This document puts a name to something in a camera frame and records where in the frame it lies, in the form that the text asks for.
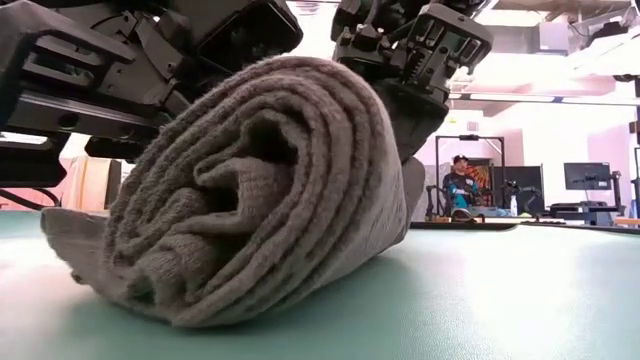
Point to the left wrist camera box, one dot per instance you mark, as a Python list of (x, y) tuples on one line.
[(250, 30)]

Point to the black background robot arm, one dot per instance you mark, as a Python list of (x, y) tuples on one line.
[(512, 189)]

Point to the white spray bottle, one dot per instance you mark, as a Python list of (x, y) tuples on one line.
[(513, 207)]

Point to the black monitor stand desk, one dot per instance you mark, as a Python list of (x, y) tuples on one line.
[(585, 210)]

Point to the long ceiling light strip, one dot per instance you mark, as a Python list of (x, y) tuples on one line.
[(510, 97)]

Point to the small monitor on stand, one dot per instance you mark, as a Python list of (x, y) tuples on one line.
[(587, 176)]

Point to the grey woven towel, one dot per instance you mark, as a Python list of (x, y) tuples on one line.
[(250, 200)]

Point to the black metal frame stand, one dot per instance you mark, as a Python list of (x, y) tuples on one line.
[(469, 137)]

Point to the pale fabric curtain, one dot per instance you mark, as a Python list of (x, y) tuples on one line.
[(90, 182)]

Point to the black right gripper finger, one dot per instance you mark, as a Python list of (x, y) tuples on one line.
[(415, 125)]

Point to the black partition panel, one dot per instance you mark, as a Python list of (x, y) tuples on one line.
[(525, 175)]

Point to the orange patterned picture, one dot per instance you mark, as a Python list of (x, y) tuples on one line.
[(484, 177)]

